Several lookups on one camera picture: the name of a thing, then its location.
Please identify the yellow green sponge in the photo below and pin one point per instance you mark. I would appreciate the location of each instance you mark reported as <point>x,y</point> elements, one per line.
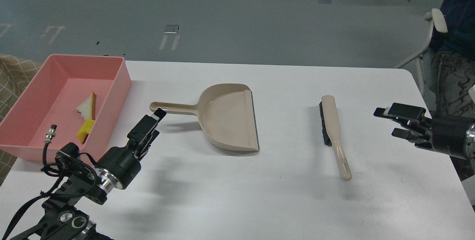
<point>85,130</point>

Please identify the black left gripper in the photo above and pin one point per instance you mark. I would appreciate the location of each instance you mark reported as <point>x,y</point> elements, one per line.
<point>123,162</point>

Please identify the beige plastic dustpan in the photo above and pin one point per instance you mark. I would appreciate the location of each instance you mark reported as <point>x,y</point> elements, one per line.
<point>226,115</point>

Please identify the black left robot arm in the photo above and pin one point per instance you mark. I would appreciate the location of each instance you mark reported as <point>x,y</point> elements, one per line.
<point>75,180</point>

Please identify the beige checkered cloth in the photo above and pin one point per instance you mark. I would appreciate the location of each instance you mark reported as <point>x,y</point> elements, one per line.
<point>15,74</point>

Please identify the grey floor plate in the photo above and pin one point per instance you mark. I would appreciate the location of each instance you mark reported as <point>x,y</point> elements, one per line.
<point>171,29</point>

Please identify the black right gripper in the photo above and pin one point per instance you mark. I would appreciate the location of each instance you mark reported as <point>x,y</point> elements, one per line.
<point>449,135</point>

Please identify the white chair with armrest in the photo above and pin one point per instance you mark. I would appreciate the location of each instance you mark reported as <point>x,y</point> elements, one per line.
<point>436,25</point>

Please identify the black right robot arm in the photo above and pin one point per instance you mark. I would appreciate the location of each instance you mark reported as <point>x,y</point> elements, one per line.
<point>450,135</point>

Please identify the pink plastic bin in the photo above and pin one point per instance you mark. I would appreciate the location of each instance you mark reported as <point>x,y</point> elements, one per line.
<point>63,83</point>

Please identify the beige hand brush black bristles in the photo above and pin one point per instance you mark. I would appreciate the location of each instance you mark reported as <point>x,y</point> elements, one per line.
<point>331,133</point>

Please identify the white bread slice piece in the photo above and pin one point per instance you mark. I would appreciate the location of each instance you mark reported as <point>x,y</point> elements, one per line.
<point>87,108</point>

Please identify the seated person in dark clothes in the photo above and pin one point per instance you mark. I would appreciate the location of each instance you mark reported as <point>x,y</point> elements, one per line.
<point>452,65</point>

